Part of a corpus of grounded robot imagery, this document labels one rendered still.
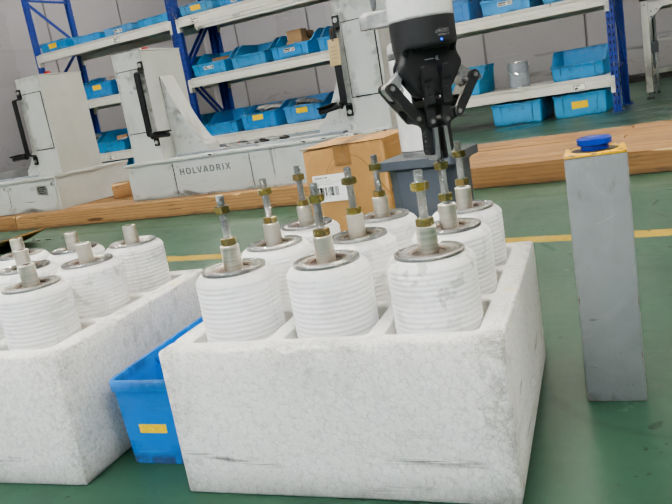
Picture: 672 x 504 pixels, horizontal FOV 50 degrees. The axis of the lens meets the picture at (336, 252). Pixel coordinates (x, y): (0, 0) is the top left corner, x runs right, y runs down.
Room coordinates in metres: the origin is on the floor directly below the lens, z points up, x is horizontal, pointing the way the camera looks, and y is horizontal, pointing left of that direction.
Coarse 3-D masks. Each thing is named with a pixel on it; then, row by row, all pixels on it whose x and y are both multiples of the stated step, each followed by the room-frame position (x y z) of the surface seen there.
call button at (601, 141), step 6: (582, 138) 0.85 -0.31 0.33; (588, 138) 0.85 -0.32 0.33; (594, 138) 0.84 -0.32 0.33; (600, 138) 0.84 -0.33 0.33; (606, 138) 0.84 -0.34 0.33; (582, 144) 0.85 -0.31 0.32; (588, 144) 0.84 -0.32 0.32; (594, 144) 0.84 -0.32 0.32; (600, 144) 0.84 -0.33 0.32; (606, 144) 0.84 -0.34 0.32; (582, 150) 0.85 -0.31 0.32; (588, 150) 0.85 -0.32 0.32
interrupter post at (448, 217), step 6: (438, 204) 0.85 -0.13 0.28; (450, 204) 0.84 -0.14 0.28; (438, 210) 0.85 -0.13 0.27; (444, 210) 0.84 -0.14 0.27; (450, 210) 0.84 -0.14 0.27; (456, 210) 0.85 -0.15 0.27; (444, 216) 0.84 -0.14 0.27; (450, 216) 0.84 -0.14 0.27; (456, 216) 0.84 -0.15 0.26; (444, 222) 0.84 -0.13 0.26; (450, 222) 0.84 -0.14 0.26; (456, 222) 0.84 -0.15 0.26; (444, 228) 0.84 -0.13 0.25; (450, 228) 0.84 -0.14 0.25
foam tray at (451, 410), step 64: (512, 256) 0.93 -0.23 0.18; (384, 320) 0.76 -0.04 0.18; (512, 320) 0.72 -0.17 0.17; (192, 384) 0.77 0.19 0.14; (256, 384) 0.74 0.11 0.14; (320, 384) 0.71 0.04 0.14; (384, 384) 0.69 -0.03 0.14; (448, 384) 0.66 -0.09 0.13; (512, 384) 0.67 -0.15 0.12; (192, 448) 0.78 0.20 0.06; (256, 448) 0.75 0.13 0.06; (320, 448) 0.72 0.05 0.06; (384, 448) 0.69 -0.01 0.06; (448, 448) 0.66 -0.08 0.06; (512, 448) 0.64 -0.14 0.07
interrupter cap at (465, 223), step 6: (438, 222) 0.88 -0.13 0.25; (462, 222) 0.86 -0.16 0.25; (468, 222) 0.85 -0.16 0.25; (474, 222) 0.84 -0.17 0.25; (480, 222) 0.84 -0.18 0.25; (438, 228) 0.86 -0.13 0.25; (456, 228) 0.82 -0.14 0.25; (462, 228) 0.82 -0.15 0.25; (468, 228) 0.82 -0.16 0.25; (474, 228) 0.82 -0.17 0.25; (438, 234) 0.82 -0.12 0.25; (444, 234) 0.82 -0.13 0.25
